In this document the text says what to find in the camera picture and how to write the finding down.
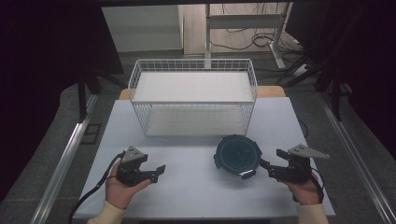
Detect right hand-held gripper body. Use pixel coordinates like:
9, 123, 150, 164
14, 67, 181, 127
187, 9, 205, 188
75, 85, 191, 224
269, 143, 331, 185

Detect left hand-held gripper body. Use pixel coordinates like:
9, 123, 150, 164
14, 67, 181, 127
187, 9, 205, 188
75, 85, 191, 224
116, 145, 149, 188

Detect person's right hand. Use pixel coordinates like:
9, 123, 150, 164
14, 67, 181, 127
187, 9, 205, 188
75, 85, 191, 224
279, 173, 325, 206

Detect person's left hand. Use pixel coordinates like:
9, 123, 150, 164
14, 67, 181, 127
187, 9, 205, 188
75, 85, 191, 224
105, 161, 153, 210

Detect black floor socket plate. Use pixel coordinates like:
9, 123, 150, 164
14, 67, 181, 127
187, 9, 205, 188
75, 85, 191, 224
79, 122, 103, 146

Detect wooden table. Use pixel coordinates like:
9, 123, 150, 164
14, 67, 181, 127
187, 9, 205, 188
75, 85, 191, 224
118, 85, 287, 101

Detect black stand leg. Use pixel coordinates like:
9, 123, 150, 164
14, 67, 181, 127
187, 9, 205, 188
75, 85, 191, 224
275, 52, 353, 122
76, 69, 129, 123

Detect white power strip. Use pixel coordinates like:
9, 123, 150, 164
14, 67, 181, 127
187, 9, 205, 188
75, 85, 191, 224
292, 63, 313, 77

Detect dark curtain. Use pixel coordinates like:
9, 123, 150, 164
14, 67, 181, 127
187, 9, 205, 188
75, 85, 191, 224
284, 0, 396, 161
0, 0, 125, 203

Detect white cabinet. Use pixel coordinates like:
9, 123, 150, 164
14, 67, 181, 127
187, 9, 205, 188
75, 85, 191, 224
101, 4, 185, 54

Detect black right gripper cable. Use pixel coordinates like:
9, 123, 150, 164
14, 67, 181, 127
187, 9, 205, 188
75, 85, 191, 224
292, 167, 326, 203

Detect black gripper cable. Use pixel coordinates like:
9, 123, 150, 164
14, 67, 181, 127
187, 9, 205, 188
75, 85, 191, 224
67, 151, 127, 224
292, 167, 326, 203

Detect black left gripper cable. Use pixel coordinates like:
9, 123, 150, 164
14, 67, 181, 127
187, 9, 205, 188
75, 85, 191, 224
67, 151, 127, 224

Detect metal floor rail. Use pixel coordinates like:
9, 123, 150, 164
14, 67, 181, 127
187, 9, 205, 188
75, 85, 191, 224
317, 92, 396, 224
29, 92, 100, 224

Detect white wire basket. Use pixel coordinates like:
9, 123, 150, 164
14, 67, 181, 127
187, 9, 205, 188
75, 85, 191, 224
127, 58, 259, 138

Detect black floor cables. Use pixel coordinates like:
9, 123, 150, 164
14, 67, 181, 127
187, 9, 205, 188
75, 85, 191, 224
208, 3, 304, 63

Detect white metal desk frame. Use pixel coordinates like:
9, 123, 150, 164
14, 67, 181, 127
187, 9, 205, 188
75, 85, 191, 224
204, 2, 294, 71

